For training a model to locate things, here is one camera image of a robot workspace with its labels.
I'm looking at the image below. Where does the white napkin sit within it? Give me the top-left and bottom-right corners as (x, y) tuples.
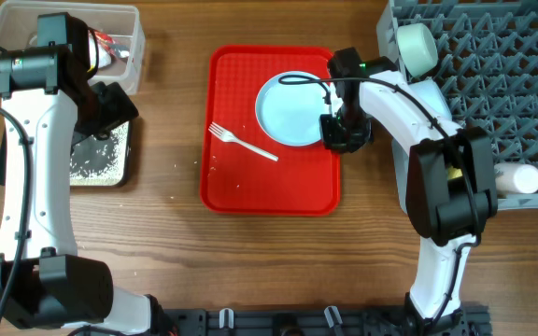
(89, 35), (112, 69)

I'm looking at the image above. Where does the white rice pile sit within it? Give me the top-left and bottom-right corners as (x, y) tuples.
(69, 120), (130, 181)

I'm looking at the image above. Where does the light blue plate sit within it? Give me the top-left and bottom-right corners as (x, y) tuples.
(255, 71), (333, 147)

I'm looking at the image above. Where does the red snack wrapper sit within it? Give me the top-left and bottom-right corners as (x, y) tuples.
(94, 31), (130, 59)

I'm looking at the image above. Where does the mint green bowl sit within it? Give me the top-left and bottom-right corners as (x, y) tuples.
(396, 23), (439, 77)

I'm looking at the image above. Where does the yellow plastic cup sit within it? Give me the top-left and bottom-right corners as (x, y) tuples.
(446, 166), (463, 180)

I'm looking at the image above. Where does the white plastic cup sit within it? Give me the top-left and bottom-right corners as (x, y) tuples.
(494, 162), (538, 195)

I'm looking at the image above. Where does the light blue bowl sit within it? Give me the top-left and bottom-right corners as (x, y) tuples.
(409, 79), (452, 120)

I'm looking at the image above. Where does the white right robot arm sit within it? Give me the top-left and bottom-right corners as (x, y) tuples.
(319, 48), (498, 334)

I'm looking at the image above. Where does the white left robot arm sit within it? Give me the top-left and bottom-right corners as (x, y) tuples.
(0, 41), (176, 335)

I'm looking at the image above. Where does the grey dishwasher rack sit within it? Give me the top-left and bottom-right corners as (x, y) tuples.
(376, 0), (538, 210)

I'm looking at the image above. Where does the black tray bin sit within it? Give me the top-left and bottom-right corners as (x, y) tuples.
(0, 119), (134, 189)

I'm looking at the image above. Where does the red plastic tray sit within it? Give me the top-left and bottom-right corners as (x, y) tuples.
(200, 45), (340, 216)

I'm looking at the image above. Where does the clear plastic bin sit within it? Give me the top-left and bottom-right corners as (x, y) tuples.
(0, 1), (146, 95)

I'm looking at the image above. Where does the white plastic fork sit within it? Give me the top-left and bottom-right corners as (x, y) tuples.
(208, 122), (278, 161)

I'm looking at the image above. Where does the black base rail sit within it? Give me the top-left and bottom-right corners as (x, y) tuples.
(156, 305), (492, 336)

